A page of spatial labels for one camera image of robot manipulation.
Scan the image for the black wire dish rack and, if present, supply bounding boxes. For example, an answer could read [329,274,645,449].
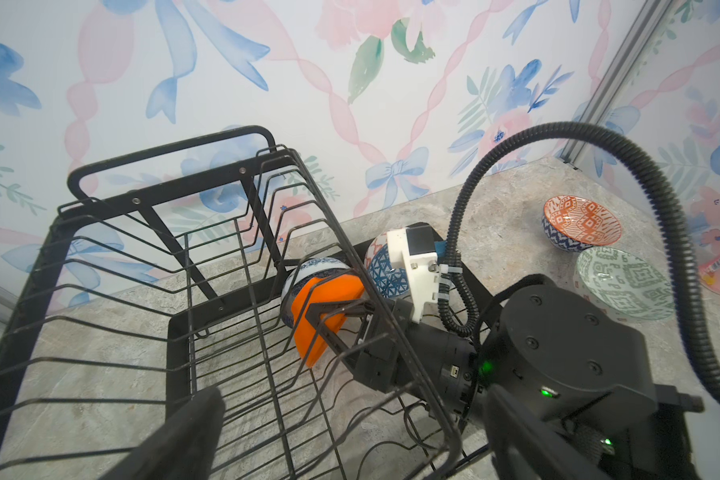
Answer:
[0,127,489,479]

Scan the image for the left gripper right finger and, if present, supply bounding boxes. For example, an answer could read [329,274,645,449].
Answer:
[484,385,607,479]

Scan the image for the green patterned bowl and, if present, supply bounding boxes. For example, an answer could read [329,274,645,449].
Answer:
[573,247,675,322]

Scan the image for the orange plastic bowl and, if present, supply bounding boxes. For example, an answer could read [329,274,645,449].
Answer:
[290,274,367,368]

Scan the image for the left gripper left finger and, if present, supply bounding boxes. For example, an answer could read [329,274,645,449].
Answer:
[103,387,225,479]

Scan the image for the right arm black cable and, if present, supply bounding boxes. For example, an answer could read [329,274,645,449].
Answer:
[436,121,720,424]

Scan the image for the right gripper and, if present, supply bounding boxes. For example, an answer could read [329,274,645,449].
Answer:
[304,300,477,414]

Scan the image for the blue floral bowl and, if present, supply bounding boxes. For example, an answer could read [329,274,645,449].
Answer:
[280,257,349,328]

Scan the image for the blue triangle pattern bowl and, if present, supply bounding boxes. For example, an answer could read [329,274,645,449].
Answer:
[364,233,410,299]

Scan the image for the red patterned bowl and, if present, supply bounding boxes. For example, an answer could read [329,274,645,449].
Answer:
[541,195,623,253]

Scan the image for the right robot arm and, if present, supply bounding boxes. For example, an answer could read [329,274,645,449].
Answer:
[292,275,704,479]

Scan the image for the aluminium corner post right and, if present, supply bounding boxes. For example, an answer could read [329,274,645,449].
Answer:
[557,0,676,164]

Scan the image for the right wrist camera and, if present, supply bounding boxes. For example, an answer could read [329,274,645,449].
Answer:
[386,225,441,323]

